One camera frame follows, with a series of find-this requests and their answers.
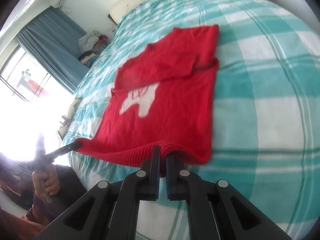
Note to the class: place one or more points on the teal plaid bed cover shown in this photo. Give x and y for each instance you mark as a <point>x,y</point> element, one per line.
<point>266,99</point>

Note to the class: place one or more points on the patterned pillow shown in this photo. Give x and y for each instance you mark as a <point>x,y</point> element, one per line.
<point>67,119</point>

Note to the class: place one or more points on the blue curtain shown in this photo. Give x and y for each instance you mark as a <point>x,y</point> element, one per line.
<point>52,39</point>

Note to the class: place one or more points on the red knit sweater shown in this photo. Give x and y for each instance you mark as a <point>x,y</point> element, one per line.
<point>161,98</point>

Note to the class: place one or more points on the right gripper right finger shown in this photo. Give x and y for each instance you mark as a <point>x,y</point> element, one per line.
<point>217,210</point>

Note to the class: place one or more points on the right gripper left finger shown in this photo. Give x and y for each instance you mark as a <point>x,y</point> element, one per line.
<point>109,210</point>

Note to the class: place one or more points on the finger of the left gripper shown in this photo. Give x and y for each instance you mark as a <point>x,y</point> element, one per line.
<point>61,151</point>

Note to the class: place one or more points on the pile of clothes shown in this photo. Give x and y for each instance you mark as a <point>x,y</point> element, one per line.
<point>91,46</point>

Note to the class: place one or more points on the red hanging garment outside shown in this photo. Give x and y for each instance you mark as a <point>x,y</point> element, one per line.
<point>36,88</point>

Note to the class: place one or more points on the person left hand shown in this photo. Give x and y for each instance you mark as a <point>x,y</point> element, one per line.
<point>46,183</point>

